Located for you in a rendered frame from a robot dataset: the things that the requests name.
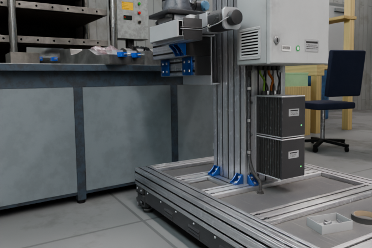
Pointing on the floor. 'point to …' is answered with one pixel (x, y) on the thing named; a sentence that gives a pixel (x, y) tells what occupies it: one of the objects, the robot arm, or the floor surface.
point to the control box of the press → (132, 17)
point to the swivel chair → (339, 89)
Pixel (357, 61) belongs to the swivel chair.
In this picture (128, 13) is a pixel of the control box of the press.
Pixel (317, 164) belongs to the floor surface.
